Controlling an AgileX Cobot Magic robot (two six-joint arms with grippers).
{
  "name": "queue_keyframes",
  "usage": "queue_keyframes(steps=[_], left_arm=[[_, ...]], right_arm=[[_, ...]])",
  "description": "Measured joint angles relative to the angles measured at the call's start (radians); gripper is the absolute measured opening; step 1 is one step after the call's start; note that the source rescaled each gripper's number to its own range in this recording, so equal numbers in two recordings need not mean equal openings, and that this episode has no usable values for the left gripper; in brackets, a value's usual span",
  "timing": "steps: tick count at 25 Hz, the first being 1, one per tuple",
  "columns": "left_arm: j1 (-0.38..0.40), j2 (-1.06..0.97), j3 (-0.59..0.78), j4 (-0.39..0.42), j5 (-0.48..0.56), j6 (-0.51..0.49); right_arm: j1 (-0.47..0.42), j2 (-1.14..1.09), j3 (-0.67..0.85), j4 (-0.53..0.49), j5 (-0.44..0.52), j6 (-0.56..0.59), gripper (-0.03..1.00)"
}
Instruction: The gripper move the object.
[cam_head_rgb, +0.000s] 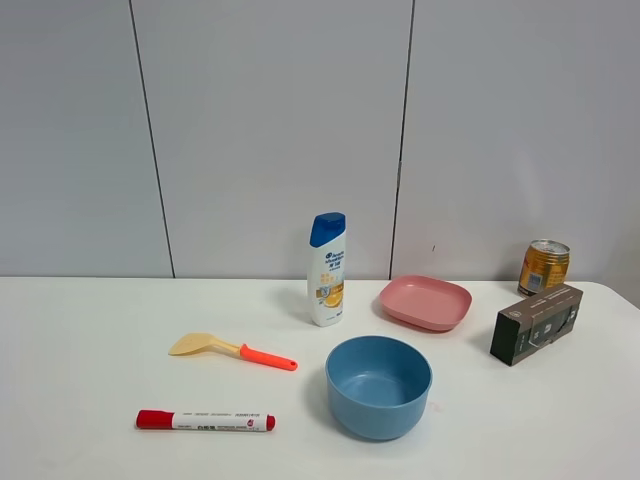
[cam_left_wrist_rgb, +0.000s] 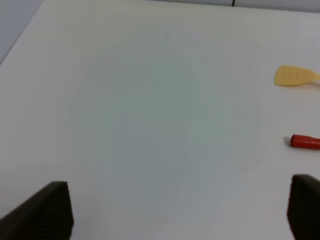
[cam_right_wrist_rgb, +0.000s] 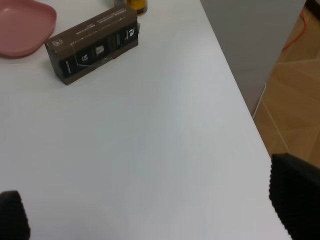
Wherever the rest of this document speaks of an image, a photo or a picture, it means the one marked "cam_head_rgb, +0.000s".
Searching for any red white marker pen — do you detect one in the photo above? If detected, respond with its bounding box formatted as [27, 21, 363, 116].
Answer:
[135, 410, 276, 433]

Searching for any white blue shampoo bottle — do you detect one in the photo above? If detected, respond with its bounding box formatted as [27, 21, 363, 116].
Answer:
[307, 212, 346, 327]

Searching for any pink square plate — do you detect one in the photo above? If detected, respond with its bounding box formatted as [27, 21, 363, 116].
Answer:
[379, 275, 472, 332]

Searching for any blue plastic bowl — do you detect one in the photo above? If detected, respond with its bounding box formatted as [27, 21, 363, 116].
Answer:
[325, 335, 433, 441]

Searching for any yellow orange rice spatula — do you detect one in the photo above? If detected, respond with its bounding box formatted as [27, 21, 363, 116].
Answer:
[168, 333, 298, 371]

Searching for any yellow drink can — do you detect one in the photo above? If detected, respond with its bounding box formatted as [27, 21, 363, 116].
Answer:
[517, 239, 570, 296]

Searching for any brown coffee capsule box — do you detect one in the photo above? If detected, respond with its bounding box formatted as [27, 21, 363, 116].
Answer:
[489, 284, 583, 366]

